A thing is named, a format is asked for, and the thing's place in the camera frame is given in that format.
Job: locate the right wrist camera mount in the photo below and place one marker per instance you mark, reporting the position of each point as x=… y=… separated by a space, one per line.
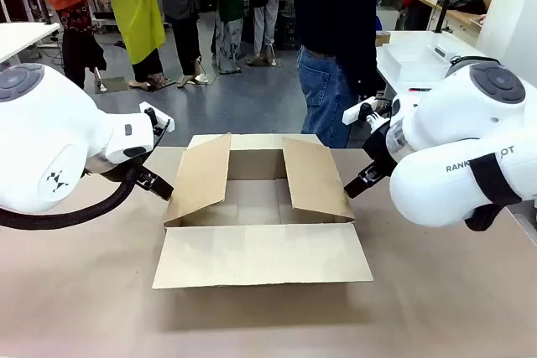
x=356 y=112

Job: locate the white device with display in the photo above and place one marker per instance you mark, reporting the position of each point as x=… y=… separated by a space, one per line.
x=441 y=51

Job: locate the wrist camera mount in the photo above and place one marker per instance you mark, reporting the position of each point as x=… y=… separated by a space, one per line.
x=161 y=117
x=356 y=112

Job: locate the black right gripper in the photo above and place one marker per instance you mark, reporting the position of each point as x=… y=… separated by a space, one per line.
x=379 y=148

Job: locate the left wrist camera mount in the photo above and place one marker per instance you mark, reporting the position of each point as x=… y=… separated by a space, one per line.
x=161 y=117

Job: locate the person in grey hoodie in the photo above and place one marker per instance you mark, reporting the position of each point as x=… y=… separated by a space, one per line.
x=264 y=18

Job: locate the black plastic crate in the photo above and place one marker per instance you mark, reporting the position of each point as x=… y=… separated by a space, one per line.
x=289 y=31

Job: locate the black bag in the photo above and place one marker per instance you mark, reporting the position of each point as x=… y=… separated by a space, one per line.
x=465 y=5

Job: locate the small cardboard box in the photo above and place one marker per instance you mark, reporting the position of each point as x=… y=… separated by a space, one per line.
x=382 y=38

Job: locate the brown floor mat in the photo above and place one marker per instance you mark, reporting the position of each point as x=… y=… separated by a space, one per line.
x=111 y=83

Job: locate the white tray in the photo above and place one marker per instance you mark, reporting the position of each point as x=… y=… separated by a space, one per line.
x=419 y=69

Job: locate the person in yellow apron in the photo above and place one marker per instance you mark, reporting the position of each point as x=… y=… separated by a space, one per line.
x=134 y=10

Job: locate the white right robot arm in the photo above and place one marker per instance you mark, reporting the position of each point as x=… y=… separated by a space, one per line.
x=453 y=110

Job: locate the person in dark sweater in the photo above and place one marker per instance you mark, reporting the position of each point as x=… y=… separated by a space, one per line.
x=335 y=6

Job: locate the wooden desk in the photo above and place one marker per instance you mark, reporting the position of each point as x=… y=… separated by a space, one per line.
x=465 y=19

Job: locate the white side table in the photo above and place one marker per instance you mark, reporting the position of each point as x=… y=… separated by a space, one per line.
x=394 y=56

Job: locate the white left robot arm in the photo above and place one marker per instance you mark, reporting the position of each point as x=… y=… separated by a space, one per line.
x=50 y=131

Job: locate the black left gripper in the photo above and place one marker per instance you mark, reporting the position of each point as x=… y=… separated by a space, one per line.
x=135 y=170

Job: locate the red pen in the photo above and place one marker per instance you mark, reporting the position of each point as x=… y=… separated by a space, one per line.
x=419 y=89

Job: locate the brown cardboard box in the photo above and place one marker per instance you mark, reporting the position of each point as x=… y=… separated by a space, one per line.
x=260 y=253

